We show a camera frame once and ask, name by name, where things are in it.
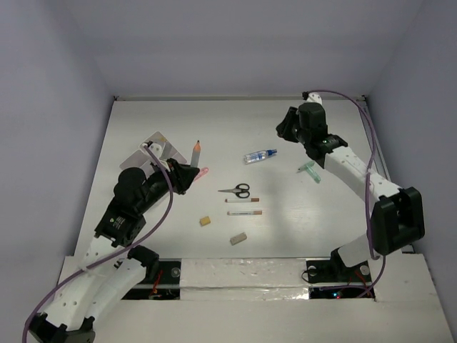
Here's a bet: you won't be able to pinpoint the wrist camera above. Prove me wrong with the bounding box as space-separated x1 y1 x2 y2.
302 91 323 106
142 140 171 161

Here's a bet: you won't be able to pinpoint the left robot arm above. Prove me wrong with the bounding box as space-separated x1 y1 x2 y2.
22 159 200 342

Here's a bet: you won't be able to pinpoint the white marker brown cap upper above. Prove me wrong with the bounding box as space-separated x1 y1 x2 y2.
225 197 260 204

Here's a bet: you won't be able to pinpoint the white compartment organizer tray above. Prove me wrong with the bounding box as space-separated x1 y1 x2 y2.
119 131 187 177

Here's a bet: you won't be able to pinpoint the small spray bottle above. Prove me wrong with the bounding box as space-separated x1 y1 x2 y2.
243 149 277 164

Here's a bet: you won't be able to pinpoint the pencil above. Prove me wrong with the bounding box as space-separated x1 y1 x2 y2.
190 140 201 168

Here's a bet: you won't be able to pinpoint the black handled scissors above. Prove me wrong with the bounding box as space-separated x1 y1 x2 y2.
219 183 250 199

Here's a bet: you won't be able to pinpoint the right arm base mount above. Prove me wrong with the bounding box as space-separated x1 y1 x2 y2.
301 259 375 299

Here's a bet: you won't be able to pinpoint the pink highlighter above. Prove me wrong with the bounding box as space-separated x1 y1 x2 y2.
194 167 209 181

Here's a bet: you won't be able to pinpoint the aluminium rail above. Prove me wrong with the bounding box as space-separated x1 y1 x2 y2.
356 96 413 253

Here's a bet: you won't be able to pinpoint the white marker brown cap lower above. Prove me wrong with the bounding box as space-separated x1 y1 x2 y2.
226 210 263 216

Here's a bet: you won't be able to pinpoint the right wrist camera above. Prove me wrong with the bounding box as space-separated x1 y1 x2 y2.
302 91 323 106

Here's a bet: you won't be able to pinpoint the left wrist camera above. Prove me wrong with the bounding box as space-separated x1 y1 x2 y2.
142 140 171 161

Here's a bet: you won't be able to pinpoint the green plastic tool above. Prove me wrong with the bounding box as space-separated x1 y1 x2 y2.
296 161 321 184

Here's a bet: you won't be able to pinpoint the grey eraser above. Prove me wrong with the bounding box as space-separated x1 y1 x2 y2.
230 232 247 246

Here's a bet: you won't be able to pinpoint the white marker brown cap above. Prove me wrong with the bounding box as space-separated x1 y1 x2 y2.
225 197 260 204
226 210 263 216

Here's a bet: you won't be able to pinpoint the yellow eraser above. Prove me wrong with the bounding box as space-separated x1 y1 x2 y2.
199 216 211 227

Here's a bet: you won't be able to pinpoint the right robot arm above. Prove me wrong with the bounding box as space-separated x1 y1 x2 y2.
276 102 425 283

